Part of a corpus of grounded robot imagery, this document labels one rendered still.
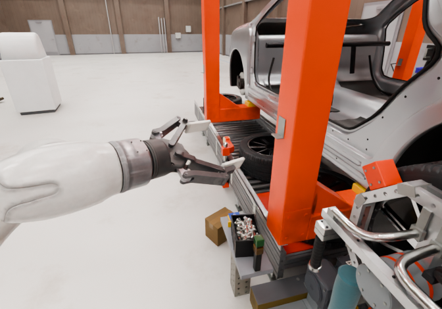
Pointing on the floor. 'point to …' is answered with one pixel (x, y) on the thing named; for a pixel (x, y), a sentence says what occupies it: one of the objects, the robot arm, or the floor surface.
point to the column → (238, 286)
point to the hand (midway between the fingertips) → (221, 143)
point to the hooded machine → (28, 73)
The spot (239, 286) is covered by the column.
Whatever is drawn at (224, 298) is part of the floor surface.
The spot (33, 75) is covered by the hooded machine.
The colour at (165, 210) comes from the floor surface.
